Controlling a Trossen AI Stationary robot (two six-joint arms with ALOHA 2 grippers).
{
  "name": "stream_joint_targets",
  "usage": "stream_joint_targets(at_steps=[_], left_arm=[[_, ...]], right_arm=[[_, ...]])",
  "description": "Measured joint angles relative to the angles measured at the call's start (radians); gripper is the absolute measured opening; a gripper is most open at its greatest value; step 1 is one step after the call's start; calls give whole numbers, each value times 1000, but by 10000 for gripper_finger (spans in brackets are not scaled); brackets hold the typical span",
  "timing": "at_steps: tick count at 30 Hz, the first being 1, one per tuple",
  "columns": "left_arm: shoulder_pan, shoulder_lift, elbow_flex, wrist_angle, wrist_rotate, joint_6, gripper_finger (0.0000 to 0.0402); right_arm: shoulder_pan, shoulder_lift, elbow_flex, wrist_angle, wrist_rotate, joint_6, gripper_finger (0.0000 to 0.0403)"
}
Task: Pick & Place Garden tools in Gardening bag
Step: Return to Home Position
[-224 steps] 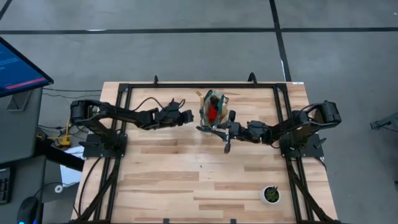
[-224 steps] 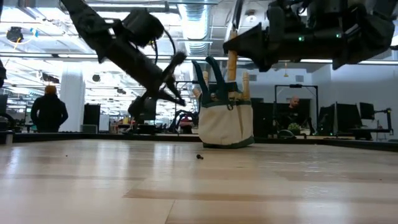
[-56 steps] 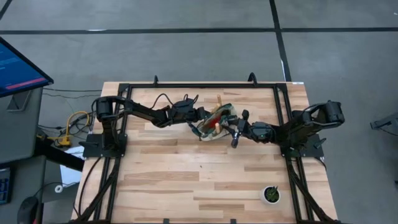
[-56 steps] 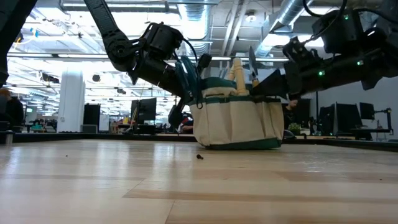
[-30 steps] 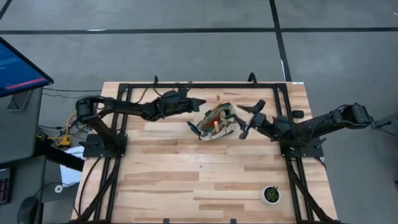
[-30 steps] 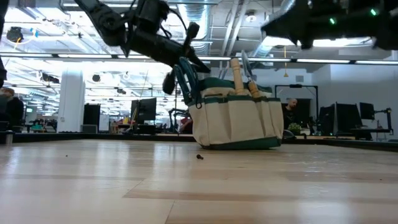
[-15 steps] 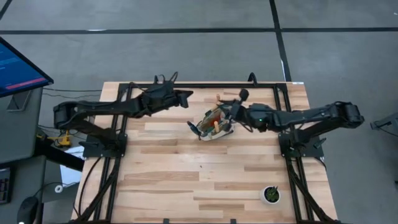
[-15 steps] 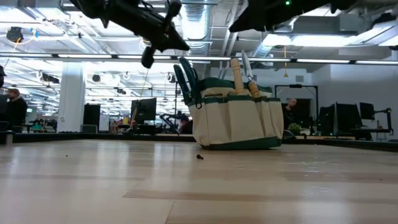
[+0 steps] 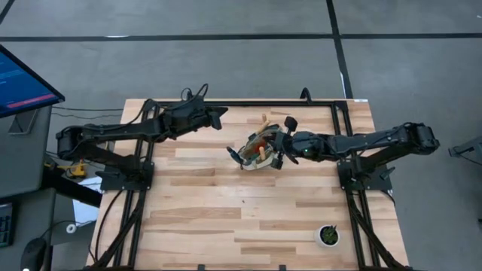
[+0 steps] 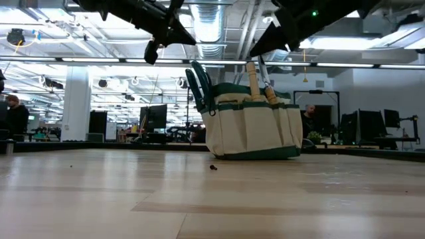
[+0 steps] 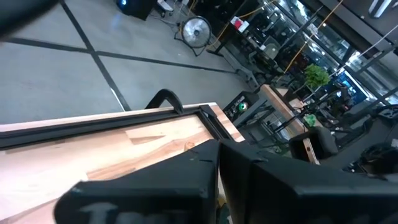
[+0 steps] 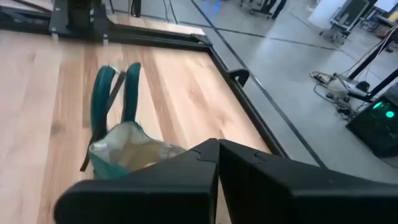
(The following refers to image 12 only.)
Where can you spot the black aluminium table frame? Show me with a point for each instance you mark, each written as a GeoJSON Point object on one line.
{"type": "Point", "coordinates": [155, 36]}

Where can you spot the white pillar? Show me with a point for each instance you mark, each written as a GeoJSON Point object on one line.
{"type": "Point", "coordinates": [321, 12]}

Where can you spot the black desk stand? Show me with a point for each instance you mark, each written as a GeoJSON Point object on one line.
{"type": "Point", "coordinates": [370, 59]}

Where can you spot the black computer green lights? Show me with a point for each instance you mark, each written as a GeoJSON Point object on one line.
{"type": "Point", "coordinates": [376, 124]}

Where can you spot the grey equipment case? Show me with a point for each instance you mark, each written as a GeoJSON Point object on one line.
{"type": "Point", "coordinates": [351, 14]}

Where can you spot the black curved bracket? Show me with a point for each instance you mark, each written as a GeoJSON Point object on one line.
{"type": "Point", "coordinates": [241, 74]}

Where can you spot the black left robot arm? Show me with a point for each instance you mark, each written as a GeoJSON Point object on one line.
{"type": "Point", "coordinates": [79, 15]}

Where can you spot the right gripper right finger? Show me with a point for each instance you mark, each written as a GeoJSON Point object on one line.
{"type": "Point", "coordinates": [295, 196]}

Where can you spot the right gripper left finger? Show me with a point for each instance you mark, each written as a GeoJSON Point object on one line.
{"type": "Point", "coordinates": [161, 193]}

